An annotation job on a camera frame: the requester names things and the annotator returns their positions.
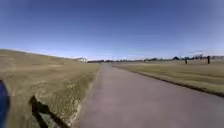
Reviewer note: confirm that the dry grass slope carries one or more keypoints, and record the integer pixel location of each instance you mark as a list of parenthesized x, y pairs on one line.
[(43, 76)]

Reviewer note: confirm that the short dark post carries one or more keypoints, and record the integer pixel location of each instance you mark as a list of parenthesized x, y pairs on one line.
[(208, 60), (186, 61)]

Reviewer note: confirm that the white building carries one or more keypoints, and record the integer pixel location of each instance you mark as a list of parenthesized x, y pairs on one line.
[(82, 60)]

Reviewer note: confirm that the flat dry grass field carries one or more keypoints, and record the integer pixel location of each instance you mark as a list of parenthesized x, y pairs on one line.
[(186, 73)]

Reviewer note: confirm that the distant row of trees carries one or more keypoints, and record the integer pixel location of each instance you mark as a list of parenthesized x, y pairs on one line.
[(150, 60)]

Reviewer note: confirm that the grey asphalt path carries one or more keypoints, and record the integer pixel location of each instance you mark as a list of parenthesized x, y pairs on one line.
[(133, 100)]

